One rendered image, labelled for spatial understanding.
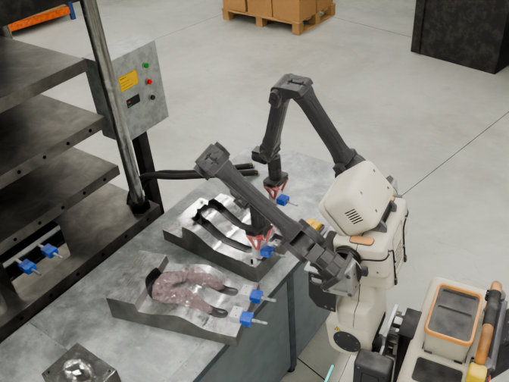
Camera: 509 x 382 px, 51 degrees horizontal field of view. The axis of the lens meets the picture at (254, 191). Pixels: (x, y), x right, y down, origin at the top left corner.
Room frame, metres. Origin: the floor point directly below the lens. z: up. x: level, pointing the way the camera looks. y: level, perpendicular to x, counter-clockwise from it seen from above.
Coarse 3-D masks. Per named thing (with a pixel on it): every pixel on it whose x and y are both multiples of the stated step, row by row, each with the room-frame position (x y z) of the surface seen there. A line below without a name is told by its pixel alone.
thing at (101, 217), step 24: (96, 192) 2.20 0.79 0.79; (120, 192) 2.18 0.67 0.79; (72, 216) 2.02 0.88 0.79; (96, 216) 2.00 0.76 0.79; (120, 216) 1.99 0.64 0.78; (144, 216) 1.97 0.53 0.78; (72, 240) 1.84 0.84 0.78; (96, 240) 1.83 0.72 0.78; (120, 240) 1.85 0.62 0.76; (72, 264) 1.69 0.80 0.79; (96, 264) 1.73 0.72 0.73; (0, 288) 1.58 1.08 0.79; (48, 288) 1.55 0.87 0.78; (24, 312) 1.45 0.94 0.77; (0, 336) 1.36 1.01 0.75
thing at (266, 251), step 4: (256, 244) 1.53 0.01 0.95; (264, 244) 1.54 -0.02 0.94; (252, 248) 1.53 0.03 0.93; (260, 248) 1.51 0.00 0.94; (264, 248) 1.52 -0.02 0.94; (268, 248) 1.52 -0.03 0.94; (272, 248) 1.51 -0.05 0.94; (256, 252) 1.51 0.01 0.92; (260, 252) 1.51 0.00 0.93; (264, 252) 1.49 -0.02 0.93; (268, 252) 1.49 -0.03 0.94; (272, 252) 1.49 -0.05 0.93; (276, 252) 1.49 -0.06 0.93; (256, 256) 1.51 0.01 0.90; (260, 256) 1.50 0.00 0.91; (264, 256) 1.49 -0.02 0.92; (268, 256) 1.48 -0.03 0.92; (280, 256) 1.47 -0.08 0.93
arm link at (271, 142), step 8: (272, 96) 1.62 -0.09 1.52; (280, 96) 1.61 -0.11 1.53; (272, 104) 1.64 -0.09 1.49; (280, 104) 1.64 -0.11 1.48; (288, 104) 1.68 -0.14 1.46; (272, 112) 1.70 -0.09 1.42; (280, 112) 1.67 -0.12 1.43; (272, 120) 1.71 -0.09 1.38; (280, 120) 1.69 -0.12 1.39; (272, 128) 1.73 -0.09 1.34; (280, 128) 1.73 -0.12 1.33; (264, 136) 1.78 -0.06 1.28; (272, 136) 1.75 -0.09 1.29; (280, 136) 1.78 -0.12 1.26; (264, 144) 1.78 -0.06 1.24; (272, 144) 1.76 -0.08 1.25; (280, 144) 1.82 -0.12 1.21; (272, 152) 1.77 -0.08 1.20
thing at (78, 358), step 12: (72, 348) 1.18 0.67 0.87; (84, 348) 1.17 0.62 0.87; (60, 360) 1.13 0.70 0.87; (72, 360) 1.13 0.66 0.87; (84, 360) 1.12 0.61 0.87; (96, 360) 1.12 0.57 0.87; (48, 372) 1.09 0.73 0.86; (60, 372) 1.08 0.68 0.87; (72, 372) 1.09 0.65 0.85; (84, 372) 1.09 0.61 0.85; (96, 372) 1.07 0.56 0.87; (108, 372) 1.07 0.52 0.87
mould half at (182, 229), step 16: (192, 208) 1.90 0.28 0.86; (208, 208) 1.79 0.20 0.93; (240, 208) 1.81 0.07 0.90; (176, 224) 1.80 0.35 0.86; (192, 224) 1.70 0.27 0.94; (224, 224) 1.72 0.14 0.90; (272, 224) 1.71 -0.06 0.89; (176, 240) 1.73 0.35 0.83; (192, 240) 1.66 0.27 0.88; (208, 240) 1.63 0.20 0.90; (240, 240) 1.63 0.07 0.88; (256, 240) 1.62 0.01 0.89; (208, 256) 1.61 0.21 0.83; (224, 256) 1.56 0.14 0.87; (240, 256) 1.53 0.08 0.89; (272, 256) 1.55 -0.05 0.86; (240, 272) 1.51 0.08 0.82; (256, 272) 1.46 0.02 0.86
